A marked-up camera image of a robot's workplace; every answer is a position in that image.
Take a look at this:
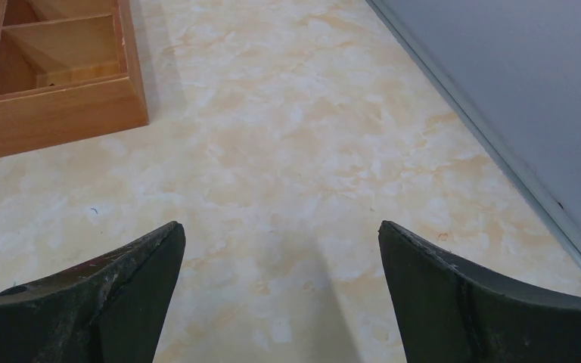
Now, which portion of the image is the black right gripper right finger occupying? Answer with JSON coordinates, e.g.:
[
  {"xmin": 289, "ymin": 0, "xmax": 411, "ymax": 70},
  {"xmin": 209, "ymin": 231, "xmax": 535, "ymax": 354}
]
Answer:
[{"xmin": 378, "ymin": 221, "xmax": 581, "ymax": 362}]

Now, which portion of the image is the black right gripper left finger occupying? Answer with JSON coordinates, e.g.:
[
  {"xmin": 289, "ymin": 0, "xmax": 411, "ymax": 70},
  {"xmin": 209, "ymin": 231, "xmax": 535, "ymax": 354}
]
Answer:
[{"xmin": 0, "ymin": 222, "xmax": 186, "ymax": 362}]

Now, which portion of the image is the wooden compartment tray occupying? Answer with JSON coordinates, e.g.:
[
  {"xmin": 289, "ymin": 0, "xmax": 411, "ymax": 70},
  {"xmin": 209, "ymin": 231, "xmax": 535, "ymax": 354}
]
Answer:
[{"xmin": 0, "ymin": 0, "xmax": 149, "ymax": 157}]

